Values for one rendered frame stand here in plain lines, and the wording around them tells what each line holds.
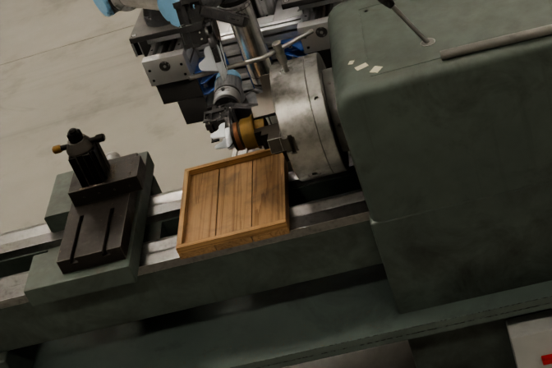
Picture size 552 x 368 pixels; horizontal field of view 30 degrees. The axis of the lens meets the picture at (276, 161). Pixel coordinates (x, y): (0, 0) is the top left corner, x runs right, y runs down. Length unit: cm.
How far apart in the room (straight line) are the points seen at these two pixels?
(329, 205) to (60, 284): 74
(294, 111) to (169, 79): 75
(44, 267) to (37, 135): 272
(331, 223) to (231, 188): 35
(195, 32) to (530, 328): 118
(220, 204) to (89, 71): 316
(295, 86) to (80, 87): 334
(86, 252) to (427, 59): 101
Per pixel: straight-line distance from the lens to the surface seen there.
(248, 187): 285
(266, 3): 329
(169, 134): 501
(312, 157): 256
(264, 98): 269
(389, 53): 249
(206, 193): 289
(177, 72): 317
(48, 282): 279
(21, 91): 604
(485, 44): 239
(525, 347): 287
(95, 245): 274
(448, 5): 263
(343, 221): 267
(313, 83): 254
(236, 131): 267
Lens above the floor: 249
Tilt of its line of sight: 33 degrees down
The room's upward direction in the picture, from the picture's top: 20 degrees counter-clockwise
